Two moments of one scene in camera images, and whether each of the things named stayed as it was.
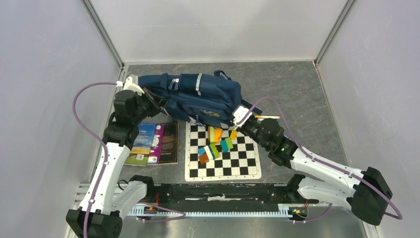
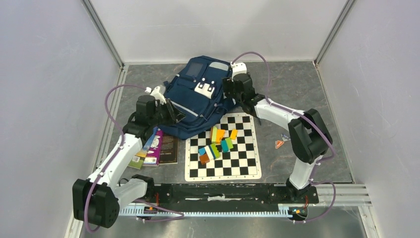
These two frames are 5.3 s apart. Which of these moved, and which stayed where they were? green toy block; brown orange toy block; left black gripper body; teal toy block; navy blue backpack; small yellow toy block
Moved: navy blue backpack; left black gripper body
Stayed: brown orange toy block; small yellow toy block; green toy block; teal toy block
